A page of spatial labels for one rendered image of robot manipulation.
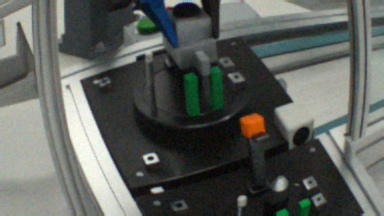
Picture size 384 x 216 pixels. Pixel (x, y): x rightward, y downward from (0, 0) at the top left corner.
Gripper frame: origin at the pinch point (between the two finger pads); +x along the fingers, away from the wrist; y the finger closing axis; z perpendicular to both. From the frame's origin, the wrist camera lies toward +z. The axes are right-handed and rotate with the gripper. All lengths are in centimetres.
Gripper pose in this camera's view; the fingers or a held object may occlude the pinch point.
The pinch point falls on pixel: (188, 16)
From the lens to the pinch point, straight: 86.2
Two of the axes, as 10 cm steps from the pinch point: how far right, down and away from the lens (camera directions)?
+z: 2.4, -0.6, -9.7
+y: 9.3, -2.6, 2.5
